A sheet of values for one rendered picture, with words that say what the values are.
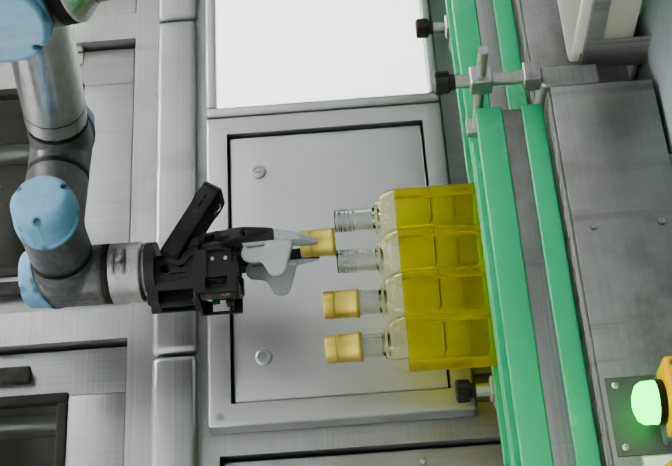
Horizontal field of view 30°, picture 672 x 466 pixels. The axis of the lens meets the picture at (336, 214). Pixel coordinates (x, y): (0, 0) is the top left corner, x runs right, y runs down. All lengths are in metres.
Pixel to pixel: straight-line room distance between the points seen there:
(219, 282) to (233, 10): 0.55
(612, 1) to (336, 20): 0.56
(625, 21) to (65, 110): 0.66
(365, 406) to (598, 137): 0.45
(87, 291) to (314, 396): 0.32
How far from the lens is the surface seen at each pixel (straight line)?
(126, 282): 1.54
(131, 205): 1.80
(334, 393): 1.61
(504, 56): 1.66
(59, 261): 1.51
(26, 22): 1.17
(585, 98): 1.50
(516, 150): 1.47
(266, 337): 1.65
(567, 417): 1.33
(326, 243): 1.55
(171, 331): 1.68
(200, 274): 1.52
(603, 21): 1.50
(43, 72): 1.45
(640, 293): 1.38
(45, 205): 1.47
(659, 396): 1.27
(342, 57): 1.87
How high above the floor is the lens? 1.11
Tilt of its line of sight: 1 degrees up
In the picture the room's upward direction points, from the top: 94 degrees counter-clockwise
